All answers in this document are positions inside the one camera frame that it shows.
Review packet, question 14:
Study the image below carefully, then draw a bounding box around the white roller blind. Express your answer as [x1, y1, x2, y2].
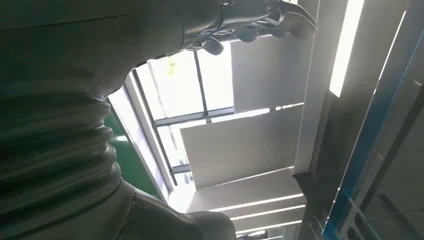
[230, 34, 313, 114]
[179, 105, 305, 190]

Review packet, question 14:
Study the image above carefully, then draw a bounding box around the long ceiling light strip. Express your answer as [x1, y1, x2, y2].
[328, 0, 366, 99]

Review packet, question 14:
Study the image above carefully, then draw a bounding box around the green conveyor belt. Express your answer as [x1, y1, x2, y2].
[104, 110, 162, 200]

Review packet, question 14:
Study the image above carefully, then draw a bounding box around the blue striped glass partition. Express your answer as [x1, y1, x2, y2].
[321, 29, 424, 240]

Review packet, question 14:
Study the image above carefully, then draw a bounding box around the aluminium conveyor side rail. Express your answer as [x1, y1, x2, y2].
[107, 71, 175, 204]

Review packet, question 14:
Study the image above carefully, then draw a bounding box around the window with dark frame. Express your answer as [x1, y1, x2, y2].
[130, 40, 304, 188]

